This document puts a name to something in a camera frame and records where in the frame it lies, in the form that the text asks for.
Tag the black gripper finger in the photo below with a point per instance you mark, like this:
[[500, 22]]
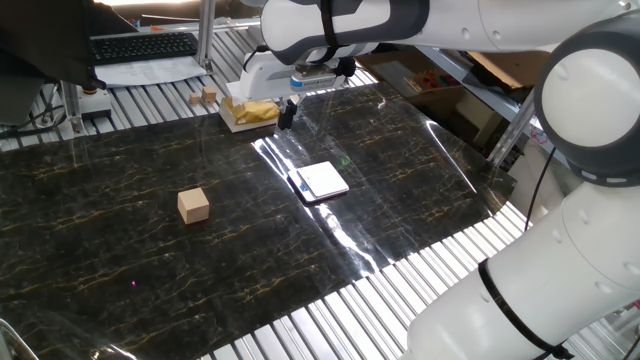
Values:
[[284, 119], [294, 107]]

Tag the black marble pattern mat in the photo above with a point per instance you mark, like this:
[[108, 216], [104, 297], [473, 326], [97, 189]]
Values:
[[150, 260]]

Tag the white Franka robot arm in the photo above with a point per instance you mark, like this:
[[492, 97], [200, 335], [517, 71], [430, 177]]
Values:
[[550, 300]]

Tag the curved metal chair rail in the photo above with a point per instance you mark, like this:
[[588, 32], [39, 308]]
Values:
[[15, 335]]

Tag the small wooden cube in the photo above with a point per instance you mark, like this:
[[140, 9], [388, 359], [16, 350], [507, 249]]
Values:
[[209, 94]]

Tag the colourful toy set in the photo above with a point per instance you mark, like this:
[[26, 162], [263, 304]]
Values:
[[432, 80]]

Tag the short aluminium post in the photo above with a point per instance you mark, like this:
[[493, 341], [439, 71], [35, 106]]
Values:
[[72, 110]]

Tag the slanted aluminium frame strut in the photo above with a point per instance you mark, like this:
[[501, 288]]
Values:
[[510, 131]]

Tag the brown cardboard box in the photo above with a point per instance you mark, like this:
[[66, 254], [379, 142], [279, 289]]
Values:
[[390, 65]]

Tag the grey box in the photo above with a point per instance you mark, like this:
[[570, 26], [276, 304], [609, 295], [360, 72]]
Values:
[[17, 102]]

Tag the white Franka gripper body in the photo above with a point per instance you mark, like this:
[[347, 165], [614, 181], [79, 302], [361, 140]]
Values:
[[265, 80]]

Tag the tall aluminium post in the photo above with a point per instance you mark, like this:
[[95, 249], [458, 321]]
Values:
[[205, 35]]

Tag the black computer keyboard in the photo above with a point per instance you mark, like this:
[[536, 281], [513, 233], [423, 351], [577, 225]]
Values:
[[142, 47]]

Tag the silver digital scale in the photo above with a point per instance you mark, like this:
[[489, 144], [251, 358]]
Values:
[[322, 180]]

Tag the white paper sheet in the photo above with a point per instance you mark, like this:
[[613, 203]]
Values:
[[150, 72]]

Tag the yellow tissue box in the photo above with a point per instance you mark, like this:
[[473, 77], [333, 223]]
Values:
[[250, 114]]

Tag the tiny wooden cube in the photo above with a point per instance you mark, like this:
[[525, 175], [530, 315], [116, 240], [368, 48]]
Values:
[[194, 98]]

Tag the white emergency stop box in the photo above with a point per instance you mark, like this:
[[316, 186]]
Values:
[[95, 105]]

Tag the large wooden cube block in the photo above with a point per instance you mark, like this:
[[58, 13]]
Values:
[[193, 206]]

